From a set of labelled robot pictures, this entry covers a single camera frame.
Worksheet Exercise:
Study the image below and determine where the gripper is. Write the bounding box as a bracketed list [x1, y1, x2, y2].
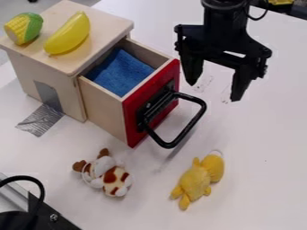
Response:
[172, 22, 274, 102]

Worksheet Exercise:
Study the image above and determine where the blue cloth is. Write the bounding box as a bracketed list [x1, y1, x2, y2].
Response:
[83, 49, 156, 98]

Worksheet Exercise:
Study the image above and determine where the yellow toy banana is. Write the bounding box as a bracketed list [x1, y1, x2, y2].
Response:
[41, 11, 92, 57]

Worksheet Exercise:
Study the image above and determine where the brown white plush dog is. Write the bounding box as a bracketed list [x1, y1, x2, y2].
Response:
[70, 147, 135, 198]

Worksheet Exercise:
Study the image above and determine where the cabinet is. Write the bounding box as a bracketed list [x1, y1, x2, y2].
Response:
[0, 0, 136, 123]

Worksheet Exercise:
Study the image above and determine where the toy corn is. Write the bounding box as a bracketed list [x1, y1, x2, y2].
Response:
[2, 12, 45, 47]

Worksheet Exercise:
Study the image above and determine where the grey tape strip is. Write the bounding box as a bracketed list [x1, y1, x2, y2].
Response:
[14, 80, 66, 138]

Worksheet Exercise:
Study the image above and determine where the yellow plush duck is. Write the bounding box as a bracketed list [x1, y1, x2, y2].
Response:
[169, 150, 226, 211]

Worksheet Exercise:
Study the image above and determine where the drawer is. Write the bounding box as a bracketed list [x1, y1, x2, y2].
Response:
[75, 37, 209, 150]

